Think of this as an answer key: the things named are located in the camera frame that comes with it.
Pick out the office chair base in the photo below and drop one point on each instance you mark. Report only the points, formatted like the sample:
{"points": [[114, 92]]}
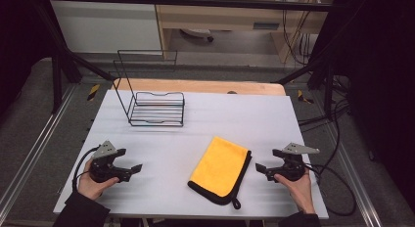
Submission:
{"points": [[199, 33]]}

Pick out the wooden table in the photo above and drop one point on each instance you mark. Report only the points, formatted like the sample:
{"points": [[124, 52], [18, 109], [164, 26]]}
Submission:
{"points": [[202, 86]]}

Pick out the black metal frame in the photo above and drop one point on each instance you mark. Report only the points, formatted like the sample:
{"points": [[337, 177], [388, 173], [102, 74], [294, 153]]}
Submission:
{"points": [[195, 1]]}

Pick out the aluminium rail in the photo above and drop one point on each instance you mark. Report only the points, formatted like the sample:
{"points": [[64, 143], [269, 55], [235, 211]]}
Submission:
{"points": [[32, 145], [355, 181]]}

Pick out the person's right hand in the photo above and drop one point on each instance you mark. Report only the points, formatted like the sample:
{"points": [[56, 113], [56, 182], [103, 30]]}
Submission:
{"points": [[300, 192]]}

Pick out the yellow cloth with black edging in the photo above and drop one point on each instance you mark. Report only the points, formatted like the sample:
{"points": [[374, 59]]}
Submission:
{"points": [[220, 168]]}

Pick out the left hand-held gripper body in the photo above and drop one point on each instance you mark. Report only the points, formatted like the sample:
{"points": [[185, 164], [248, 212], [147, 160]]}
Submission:
{"points": [[104, 150]]}

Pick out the yellow black floor tape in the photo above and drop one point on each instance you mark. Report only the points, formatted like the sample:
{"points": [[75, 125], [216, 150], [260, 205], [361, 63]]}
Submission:
{"points": [[93, 92], [304, 97]]}

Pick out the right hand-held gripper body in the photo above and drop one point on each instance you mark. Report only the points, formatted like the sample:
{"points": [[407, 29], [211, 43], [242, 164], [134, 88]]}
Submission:
{"points": [[293, 166]]}

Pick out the person's left hand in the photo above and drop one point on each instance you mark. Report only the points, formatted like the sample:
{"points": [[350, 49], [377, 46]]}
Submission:
{"points": [[91, 188]]}

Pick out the white cabinet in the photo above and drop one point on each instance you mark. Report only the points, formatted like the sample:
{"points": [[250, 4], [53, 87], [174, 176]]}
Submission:
{"points": [[104, 26]]}

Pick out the black curtain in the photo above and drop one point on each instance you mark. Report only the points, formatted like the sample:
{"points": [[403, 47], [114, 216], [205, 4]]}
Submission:
{"points": [[381, 73], [19, 41]]}

